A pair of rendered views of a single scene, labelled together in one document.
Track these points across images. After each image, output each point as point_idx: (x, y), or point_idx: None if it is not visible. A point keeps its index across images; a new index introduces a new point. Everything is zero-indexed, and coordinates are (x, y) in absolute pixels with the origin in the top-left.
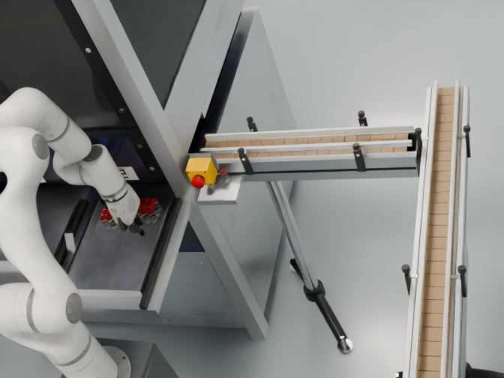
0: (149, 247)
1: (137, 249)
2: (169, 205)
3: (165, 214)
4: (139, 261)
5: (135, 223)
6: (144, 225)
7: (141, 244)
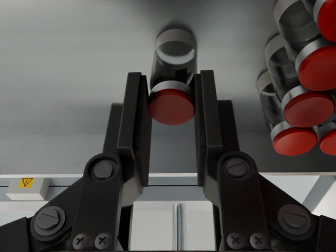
0: (106, 99)
1: (75, 50)
2: (320, 174)
3: (268, 173)
4: (13, 82)
5: (196, 107)
6: (252, 33)
7: (114, 58)
